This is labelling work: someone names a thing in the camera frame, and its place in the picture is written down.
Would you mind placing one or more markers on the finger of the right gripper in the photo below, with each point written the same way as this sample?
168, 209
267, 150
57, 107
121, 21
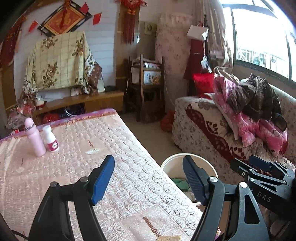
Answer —
241, 169
260, 163

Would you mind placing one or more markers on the dark wooden chair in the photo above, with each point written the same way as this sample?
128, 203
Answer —
145, 88

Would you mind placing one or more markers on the dark brown jacket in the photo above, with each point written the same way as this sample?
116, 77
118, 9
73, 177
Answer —
258, 100

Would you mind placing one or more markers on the framed red wall picture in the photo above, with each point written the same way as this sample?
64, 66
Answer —
66, 18

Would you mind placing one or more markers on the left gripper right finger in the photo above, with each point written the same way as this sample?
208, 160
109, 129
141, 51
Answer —
200, 182

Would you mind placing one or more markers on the cream waste bin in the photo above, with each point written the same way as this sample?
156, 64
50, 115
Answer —
173, 165

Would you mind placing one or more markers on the wooden tv cabinet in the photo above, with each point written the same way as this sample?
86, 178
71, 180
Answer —
112, 99

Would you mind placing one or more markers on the pink floral blanket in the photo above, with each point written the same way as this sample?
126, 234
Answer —
248, 130

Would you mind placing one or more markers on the red hanging wall banner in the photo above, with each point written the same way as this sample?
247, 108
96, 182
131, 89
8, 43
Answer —
9, 43

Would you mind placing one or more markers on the white pill bottle pink label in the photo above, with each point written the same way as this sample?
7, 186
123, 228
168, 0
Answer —
51, 139

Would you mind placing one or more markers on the green plush toy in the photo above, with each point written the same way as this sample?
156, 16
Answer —
182, 184

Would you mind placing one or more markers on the pink water bottle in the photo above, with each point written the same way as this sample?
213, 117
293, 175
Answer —
34, 137

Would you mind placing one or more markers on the red bag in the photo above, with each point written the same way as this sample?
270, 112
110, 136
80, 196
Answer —
204, 84

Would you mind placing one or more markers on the floral covered sofa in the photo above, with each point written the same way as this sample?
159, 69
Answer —
200, 128

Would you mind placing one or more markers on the window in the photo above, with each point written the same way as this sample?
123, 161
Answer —
262, 38

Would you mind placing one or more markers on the red chinese knot hanging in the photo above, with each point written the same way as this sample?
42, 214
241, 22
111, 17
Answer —
129, 19

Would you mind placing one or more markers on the floral cloth covered television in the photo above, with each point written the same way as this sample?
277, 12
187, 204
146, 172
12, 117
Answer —
63, 61

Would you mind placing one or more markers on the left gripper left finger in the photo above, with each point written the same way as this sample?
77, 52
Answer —
99, 179

